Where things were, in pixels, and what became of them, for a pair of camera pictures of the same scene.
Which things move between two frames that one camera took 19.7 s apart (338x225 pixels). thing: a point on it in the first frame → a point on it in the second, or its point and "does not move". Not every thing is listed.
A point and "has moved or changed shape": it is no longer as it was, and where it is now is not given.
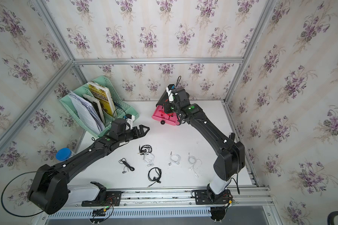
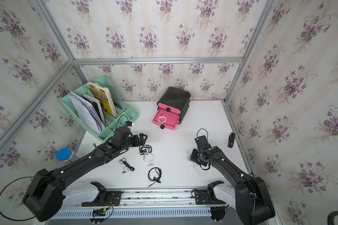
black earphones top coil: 145,149 does not move
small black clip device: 232,136 does not move
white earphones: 149,159 does not move
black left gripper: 141,133 → 136,143
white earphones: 171,161 → 162,122
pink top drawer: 171,118 has moved or changed shape
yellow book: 102,93 does not move
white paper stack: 87,112 does not move
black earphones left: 123,161 does not move
